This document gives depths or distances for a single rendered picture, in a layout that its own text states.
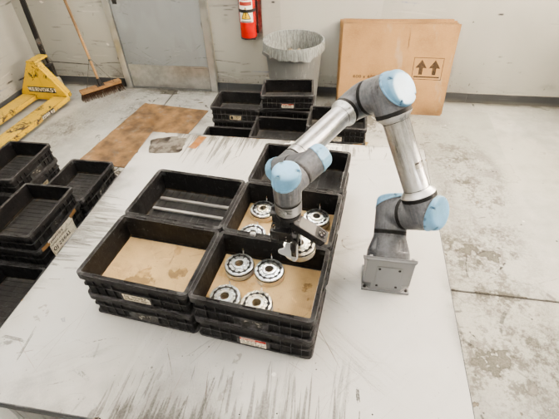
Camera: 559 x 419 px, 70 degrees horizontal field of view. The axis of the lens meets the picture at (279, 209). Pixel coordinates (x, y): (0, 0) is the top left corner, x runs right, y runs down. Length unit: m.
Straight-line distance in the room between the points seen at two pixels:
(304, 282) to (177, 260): 0.48
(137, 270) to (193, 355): 0.37
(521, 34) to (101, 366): 4.14
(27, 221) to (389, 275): 1.92
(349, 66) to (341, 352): 3.12
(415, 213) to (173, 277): 0.86
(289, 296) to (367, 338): 0.30
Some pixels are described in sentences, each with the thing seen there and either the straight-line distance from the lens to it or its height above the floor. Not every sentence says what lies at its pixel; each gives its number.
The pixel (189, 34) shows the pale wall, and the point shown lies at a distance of 4.50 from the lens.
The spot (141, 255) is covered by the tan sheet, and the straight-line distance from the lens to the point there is 1.58.
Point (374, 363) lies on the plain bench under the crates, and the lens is 1.40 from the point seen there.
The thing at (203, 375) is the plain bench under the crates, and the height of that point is 0.70.
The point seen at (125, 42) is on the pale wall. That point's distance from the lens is 4.85.
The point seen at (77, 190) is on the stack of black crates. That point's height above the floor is 0.38.
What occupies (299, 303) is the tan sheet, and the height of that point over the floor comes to 0.83.
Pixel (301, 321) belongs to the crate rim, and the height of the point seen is 0.93.
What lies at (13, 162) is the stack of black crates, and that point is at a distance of 3.13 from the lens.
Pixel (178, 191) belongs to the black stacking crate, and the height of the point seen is 0.83.
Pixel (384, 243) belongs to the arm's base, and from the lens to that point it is 1.44.
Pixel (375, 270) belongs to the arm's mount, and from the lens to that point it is 1.48.
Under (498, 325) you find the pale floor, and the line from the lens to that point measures 2.53.
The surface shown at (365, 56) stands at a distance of 4.07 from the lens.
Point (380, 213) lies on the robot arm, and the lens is 1.47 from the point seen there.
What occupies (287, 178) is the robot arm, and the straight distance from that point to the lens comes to 0.96.
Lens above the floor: 1.93
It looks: 42 degrees down
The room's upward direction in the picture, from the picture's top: 2 degrees counter-clockwise
